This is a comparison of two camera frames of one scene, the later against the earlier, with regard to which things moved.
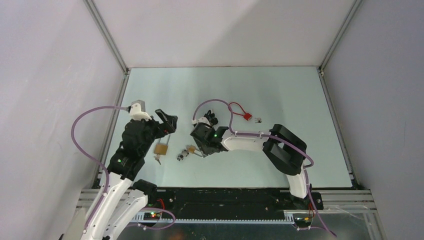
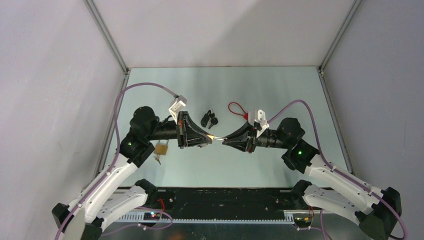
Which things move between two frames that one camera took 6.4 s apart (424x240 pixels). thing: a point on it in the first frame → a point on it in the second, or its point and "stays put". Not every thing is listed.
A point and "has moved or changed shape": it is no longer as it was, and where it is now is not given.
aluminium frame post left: [107, 35] stays put
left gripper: [168, 126] → [184, 132]
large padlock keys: [157, 158] stays put
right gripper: [201, 147] → [245, 144]
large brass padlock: [161, 149] stays put
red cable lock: [246, 115] stays put
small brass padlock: [192, 149] has moved or changed shape
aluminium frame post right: [346, 22] stays put
